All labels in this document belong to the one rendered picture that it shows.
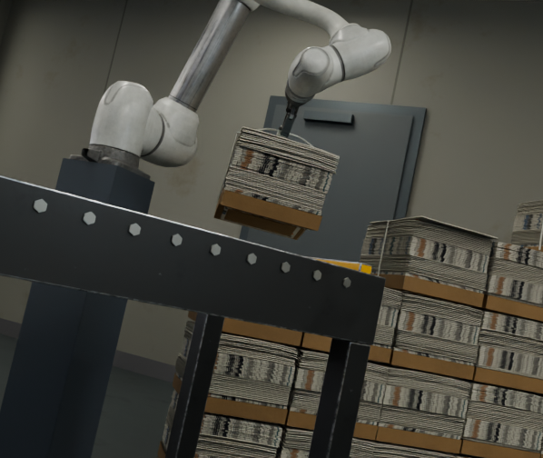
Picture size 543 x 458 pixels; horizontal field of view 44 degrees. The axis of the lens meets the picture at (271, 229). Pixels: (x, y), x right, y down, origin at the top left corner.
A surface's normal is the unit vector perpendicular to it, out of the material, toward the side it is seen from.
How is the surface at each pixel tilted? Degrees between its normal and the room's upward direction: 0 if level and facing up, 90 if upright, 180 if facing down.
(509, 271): 90
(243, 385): 90
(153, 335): 90
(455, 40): 90
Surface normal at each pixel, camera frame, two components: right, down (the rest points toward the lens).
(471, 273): 0.28, -0.04
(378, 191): -0.37, -0.18
